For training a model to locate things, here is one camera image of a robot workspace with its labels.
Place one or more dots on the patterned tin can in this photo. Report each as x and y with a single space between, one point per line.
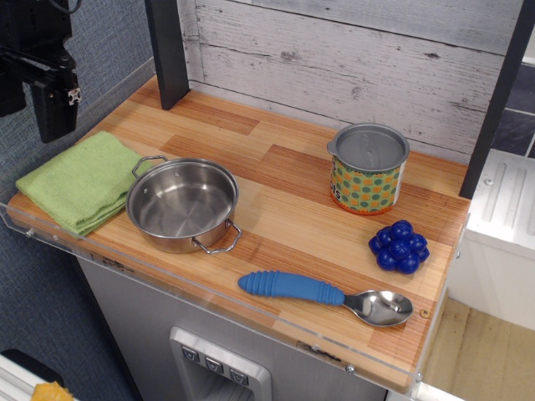
368 163

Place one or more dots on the grey toy fridge cabinet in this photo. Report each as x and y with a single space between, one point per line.
178 348

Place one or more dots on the green folded cloth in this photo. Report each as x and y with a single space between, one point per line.
84 186

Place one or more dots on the blue plastic berry toy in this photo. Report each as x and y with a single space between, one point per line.
399 248

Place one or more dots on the clear acrylic edge guard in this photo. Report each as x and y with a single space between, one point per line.
330 351

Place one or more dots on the stainless steel pot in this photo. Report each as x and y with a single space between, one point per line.
184 205

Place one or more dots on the white toy sink unit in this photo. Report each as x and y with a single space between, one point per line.
493 270

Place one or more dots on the yellow object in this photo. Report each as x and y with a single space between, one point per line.
51 392

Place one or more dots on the blue handled metal spoon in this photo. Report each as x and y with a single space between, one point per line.
376 308

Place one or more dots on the dark grey right post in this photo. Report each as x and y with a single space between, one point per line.
506 79

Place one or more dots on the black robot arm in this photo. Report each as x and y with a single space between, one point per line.
33 37

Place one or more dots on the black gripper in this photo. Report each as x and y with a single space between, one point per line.
49 68

